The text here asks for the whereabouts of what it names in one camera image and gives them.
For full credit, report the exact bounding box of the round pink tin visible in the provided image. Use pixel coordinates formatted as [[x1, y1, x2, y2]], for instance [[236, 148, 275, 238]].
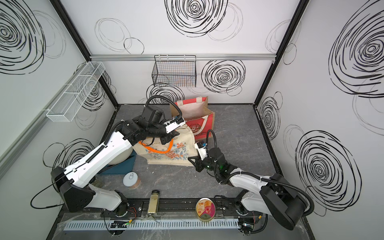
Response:
[[196, 198, 216, 222]]

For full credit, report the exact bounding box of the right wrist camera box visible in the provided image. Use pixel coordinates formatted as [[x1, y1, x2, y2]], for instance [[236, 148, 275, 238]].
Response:
[[195, 142, 208, 161]]

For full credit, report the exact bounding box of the black corner frame post left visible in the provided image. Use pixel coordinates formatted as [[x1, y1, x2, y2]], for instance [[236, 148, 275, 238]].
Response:
[[50, 0, 119, 109]]

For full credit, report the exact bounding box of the aluminium wall rail left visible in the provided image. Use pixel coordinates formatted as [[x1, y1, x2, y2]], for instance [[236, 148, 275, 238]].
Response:
[[1, 61, 89, 179]]

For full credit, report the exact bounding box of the black wire wall basket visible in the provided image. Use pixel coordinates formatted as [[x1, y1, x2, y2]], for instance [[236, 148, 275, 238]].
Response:
[[152, 60, 197, 88]]

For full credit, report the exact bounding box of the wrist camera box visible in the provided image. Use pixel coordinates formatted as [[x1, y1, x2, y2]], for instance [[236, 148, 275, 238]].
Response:
[[195, 142, 208, 161], [164, 117, 186, 134]]

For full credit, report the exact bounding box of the beige floral canvas tote bag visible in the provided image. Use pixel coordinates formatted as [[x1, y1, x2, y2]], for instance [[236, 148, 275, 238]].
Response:
[[133, 125, 198, 167]]

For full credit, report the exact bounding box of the white lidded jar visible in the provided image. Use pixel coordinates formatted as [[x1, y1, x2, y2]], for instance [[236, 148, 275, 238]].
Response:
[[123, 172, 141, 189]]

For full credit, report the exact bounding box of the aluminium wall rail back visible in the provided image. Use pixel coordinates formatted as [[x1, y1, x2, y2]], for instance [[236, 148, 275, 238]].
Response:
[[90, 53, 276, 62]]

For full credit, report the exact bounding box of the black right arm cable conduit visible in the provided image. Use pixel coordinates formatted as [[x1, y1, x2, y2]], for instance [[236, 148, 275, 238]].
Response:
[[205, 129, 315, 217]]

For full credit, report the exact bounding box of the black corner frame post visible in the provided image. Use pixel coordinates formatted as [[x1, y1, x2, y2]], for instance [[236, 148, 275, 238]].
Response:
[[253, 0, 310, 108], [50, 0, 119, 109]]

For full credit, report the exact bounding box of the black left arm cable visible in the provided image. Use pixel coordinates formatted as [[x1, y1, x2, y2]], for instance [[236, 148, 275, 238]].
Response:
[[144, 95, 184, 121]]

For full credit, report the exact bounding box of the white slotted cable duct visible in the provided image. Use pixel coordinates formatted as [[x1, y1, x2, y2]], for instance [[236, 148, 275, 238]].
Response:
[[64, 219, 240, 231]]

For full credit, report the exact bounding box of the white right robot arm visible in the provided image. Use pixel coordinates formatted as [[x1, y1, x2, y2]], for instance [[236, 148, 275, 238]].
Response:
[[188, 143, 314, 230]]

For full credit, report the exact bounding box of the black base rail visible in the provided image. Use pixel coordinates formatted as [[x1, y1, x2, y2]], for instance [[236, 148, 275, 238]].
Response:
[[75, 197, 242, 219]]

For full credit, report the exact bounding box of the red jute Christmas bag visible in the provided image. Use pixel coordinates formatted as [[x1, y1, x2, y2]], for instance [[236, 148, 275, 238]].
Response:
[[175, 97, 215, 142]]

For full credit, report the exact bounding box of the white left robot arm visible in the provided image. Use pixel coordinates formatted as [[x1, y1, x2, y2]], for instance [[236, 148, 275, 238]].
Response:
[[51, 106, 185, 217]]

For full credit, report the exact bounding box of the teal tray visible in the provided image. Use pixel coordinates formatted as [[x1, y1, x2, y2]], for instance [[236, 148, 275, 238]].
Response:
[[98, 151, 137, 175]]

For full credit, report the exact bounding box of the white wire wall shelf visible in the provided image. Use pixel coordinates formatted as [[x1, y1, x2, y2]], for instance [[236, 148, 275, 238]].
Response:
[[46, 62, 105, 122]]

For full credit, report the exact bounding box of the glass spice bottle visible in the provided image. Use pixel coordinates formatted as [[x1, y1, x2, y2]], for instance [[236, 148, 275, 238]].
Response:
[[148, 190, 160, 215]]

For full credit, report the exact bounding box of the black corner frame post right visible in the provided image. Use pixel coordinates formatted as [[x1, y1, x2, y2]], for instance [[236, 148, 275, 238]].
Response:
[[253, 0, 310, 108]]

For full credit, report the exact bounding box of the grey round plate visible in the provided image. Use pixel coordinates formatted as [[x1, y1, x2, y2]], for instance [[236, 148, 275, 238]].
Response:
[[108, 147, 133, 165]]

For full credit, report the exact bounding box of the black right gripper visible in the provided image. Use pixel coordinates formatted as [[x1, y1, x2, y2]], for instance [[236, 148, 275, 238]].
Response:
[[187, 154, 220, 174]]

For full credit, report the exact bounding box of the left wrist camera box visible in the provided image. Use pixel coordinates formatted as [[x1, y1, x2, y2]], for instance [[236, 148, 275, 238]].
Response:
[[164, 117, 186, 134]]

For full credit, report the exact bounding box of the aluminium wall rail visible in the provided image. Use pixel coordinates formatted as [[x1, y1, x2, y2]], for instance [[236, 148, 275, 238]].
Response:
[[1, 61, 89, 179], [90, 53, 276, 62]]

